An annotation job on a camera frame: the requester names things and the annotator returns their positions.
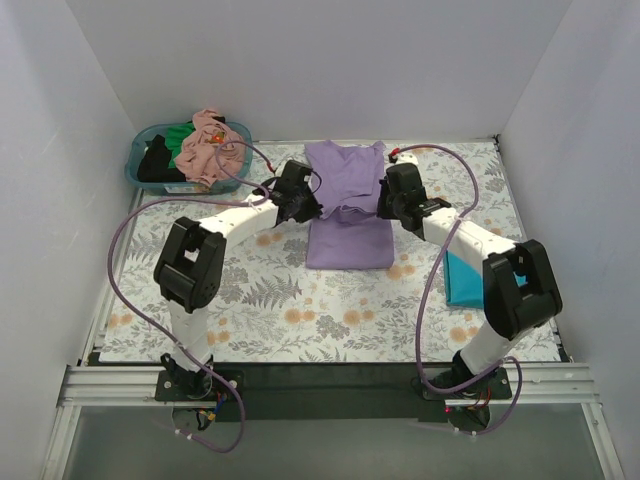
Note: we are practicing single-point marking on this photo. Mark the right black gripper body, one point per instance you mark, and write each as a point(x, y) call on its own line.
point(391, 204)

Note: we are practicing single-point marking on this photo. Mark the folded teal t shirt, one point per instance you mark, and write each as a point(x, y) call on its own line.
point(463, 284)

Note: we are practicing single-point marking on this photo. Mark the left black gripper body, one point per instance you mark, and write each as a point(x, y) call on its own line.
point(301, 204)

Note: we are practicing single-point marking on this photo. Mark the black shirt in basket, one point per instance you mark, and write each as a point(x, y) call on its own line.
point(153, 167)

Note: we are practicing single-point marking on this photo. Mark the pink crumpled shirt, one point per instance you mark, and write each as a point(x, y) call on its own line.
point(211, 151)

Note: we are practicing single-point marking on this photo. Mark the green shirt in basket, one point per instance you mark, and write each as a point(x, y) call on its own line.
point(174, 138)

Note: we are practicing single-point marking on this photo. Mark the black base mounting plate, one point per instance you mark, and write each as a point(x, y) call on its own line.
point(322, 391)

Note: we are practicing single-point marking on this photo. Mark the purple t shirt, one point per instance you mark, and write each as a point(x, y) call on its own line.
point(348, 235)

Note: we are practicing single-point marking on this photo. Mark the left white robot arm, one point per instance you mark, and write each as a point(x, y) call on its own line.
point(190, 266)

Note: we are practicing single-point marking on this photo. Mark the teal plastic laundry basket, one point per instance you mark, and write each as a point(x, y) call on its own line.
point(138, 149)

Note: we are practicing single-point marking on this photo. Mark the aluminium frame rail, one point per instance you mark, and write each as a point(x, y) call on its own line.
point(330, 421)

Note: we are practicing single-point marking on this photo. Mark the floral patterned table mat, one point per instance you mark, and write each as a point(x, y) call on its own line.
point(271, 307)

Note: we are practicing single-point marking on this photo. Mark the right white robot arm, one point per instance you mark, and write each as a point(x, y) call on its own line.
point(520, 292)

